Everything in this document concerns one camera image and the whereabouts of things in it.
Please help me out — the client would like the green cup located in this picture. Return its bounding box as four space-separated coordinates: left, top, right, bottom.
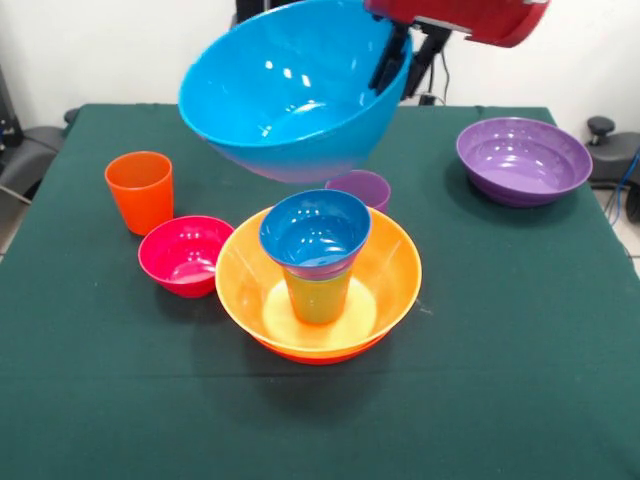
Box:
282 267 354 324

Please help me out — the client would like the purple bowl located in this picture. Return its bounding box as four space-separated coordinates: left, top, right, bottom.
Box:
455 117 594 207

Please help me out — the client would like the yellow bowl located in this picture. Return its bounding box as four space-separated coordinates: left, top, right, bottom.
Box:
215 204 424 354

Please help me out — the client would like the large sky blue bowl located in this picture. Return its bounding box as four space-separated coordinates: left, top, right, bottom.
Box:
177 0 415 185

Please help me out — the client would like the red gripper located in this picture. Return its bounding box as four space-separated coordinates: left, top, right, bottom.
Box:
363 0 551 99

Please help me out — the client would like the black pedestal leg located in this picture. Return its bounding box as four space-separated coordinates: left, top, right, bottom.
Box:
0 108 81 201
584 116 640 224

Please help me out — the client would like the blue cable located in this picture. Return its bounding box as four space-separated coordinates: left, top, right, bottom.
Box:
604 149 640 224

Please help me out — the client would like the black power cable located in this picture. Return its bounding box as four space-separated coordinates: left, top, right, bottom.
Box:
399 47 451 107

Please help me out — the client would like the orange cup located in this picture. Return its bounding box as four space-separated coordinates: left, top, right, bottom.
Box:
103 151 176 237

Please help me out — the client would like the dark green table cloth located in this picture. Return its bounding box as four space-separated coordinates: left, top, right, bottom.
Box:
0 103 640 480

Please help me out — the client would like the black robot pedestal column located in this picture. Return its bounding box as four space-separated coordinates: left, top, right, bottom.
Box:
229 0 436 107

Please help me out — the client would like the dark blue bowl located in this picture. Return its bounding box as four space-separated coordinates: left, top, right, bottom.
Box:
258 188 373 281

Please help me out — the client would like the pink bowl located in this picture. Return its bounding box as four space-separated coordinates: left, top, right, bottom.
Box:
137 215 236 300

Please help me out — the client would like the purple cup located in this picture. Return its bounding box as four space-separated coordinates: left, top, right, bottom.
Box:
324 170 392 214

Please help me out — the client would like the orange bowl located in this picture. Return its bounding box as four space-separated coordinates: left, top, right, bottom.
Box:
249 327 389 366

